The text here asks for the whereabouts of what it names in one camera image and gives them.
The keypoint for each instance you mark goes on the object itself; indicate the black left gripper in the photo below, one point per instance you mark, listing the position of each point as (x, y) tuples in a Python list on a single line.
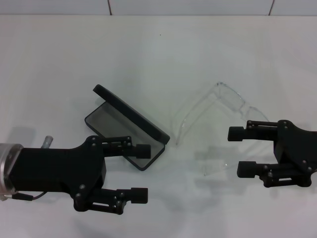
[(62, 166)]

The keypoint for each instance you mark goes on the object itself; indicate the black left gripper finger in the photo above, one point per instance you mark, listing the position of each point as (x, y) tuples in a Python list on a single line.
[(138, 196), (143, 151)]

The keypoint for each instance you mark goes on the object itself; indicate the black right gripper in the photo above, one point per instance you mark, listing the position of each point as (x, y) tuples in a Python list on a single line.
[(297, 143)]

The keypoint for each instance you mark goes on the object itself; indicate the black glasses case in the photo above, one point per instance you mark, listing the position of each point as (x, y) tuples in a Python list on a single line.
[(128, 111)]

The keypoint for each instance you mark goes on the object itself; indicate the clear transparent glasses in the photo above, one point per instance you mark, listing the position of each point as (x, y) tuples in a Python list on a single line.
[(241, 105)]

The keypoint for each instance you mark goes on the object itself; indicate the silver connector stub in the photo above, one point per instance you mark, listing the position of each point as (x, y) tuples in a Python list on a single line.
[(47, 141)]

